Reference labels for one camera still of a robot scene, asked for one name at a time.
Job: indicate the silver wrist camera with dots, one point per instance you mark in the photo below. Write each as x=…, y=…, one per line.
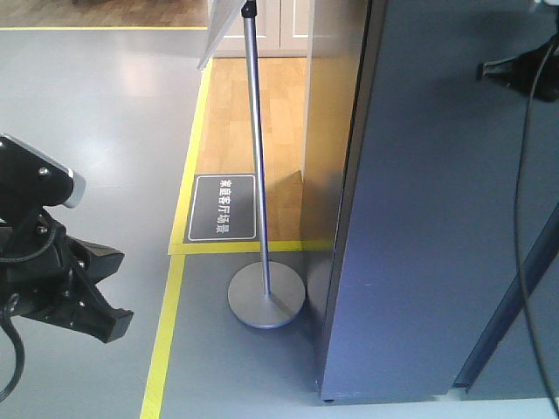
x=31, y=180

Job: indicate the silver sign stand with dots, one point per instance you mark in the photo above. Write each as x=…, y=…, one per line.
x=264, y=295

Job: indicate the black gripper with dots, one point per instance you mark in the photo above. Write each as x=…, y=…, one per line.
x=50, y=280

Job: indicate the grey side-by-side fridge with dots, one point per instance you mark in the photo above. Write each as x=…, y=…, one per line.
x=420, y=185

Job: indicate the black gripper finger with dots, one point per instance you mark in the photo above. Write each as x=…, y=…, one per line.
x=519, y=73

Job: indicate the dark floor sign sticker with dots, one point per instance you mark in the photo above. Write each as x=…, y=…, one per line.
x=223, y=208

